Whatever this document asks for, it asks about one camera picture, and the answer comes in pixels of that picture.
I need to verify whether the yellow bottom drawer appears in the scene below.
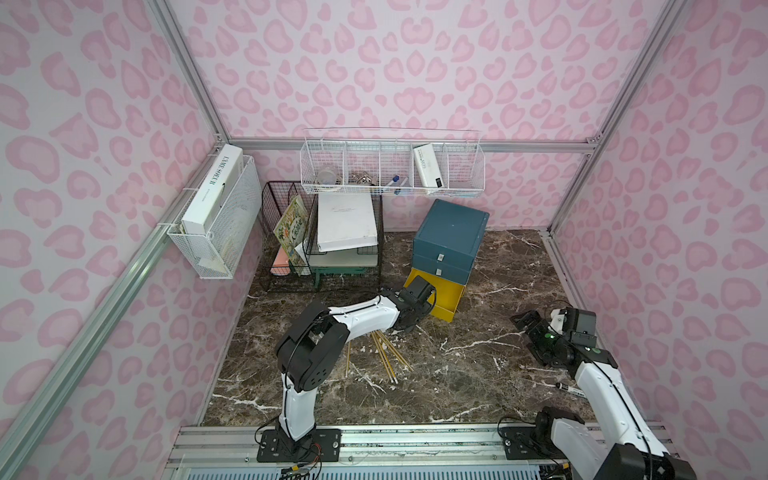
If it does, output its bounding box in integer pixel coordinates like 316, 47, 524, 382
405, 268, 465, 322

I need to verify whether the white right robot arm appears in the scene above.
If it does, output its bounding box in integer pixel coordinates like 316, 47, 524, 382
511, 307, 696, 479

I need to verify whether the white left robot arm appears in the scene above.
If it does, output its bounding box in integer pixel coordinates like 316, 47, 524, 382
275, 276, 437, 444

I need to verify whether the teal drawer cabinet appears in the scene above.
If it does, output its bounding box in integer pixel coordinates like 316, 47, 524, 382
412, 200, 489, 285

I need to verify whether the black marker pen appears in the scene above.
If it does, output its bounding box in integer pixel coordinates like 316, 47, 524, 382
555, 382, 586, 399

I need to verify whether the yellow pencil bundle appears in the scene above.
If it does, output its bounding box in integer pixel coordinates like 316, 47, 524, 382
342, 330, 415, 390

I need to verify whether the white paper stack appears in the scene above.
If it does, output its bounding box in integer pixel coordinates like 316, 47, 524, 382
317, 193, 378, 253

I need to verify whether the white small box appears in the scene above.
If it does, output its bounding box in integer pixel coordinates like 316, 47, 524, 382
413, 143, 444, 194

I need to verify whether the colorful picture book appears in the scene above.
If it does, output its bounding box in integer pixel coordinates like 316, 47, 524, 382
273, 195, 309, 268

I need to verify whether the white book box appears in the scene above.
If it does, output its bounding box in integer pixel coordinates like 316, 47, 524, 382
181, 144, 245, 235

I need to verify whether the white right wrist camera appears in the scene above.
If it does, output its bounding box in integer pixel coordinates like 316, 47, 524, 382
550, 308, 568, 334

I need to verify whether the green stool frame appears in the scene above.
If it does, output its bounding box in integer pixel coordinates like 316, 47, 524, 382
312, 267, 381, 291

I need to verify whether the black wire file rack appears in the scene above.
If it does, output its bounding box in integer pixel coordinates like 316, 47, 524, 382
257, 181, 383, 293

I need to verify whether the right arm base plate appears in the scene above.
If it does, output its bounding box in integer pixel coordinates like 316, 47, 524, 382
497, 426, 560, 461

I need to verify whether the white wire wall basket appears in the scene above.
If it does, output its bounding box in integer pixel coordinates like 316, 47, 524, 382
299, 127, 485, 198

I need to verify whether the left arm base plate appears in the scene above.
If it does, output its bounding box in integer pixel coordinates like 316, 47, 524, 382
257, 428, 342, 463

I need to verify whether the white wire side basket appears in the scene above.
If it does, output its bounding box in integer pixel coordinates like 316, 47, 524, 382
168, 155, 262, 280

